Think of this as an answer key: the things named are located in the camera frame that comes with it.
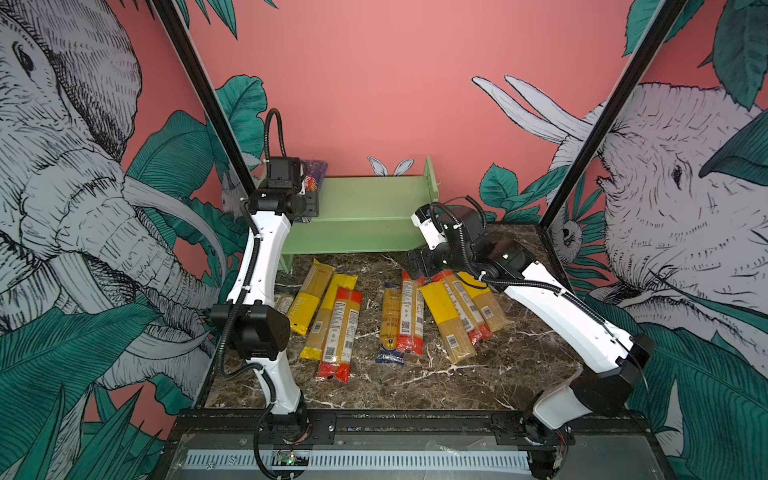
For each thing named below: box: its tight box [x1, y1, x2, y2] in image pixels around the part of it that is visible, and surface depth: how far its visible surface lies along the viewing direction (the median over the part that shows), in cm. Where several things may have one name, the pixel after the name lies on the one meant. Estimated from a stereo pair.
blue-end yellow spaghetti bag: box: [375, 282, 404, 366], surface depth 91 cm
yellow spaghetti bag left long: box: [300, 273, 358, 361], surface depth 92 cm
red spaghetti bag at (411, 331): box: [396, 270, 425, 355], surface depth 91 cm
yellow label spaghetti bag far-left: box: [288, 258, 336, 335], surface depth 98 cm
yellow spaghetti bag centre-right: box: [419, 280, 477, 363], surface depth 92 cm
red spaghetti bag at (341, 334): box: [316, 287, 363, 384], surface depth 88 cm
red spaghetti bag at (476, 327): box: [432, 269, 495, 346], surface depth 92 cm
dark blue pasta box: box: [300, 159, 328, 192], surface depth 94 cm
